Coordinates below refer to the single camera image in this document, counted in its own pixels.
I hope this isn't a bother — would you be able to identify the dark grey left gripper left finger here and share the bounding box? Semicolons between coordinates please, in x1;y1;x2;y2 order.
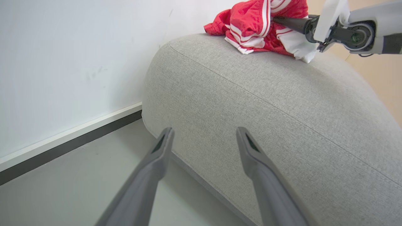
94;127;175;226

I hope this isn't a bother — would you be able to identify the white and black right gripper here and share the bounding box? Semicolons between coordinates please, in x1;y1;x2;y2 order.
272;0;354;53

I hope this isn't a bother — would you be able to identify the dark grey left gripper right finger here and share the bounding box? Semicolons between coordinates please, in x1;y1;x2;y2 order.
236;126;310;226

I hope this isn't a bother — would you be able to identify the red and white striped garment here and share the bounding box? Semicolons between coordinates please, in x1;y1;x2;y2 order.
204;0;319;64

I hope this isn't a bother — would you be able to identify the light grey fabric sofa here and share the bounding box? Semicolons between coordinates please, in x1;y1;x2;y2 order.
141;33;402;226

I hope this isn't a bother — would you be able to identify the black and white baseboard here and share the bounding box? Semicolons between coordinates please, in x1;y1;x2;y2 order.
0;101;143;186

